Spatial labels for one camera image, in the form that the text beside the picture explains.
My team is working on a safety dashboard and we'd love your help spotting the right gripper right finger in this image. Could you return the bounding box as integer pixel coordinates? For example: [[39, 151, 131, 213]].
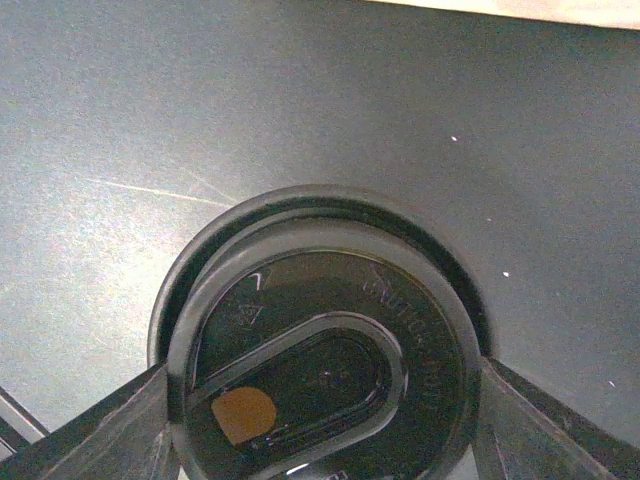
[[473, 357, 639, 479]]

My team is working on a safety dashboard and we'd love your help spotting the blue checkered paper bag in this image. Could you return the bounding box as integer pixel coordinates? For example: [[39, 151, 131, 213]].
[[389, 0, 640, 31]]

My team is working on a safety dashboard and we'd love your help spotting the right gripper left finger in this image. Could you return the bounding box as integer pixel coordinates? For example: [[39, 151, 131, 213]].
[[1, 364, 180, 479]]

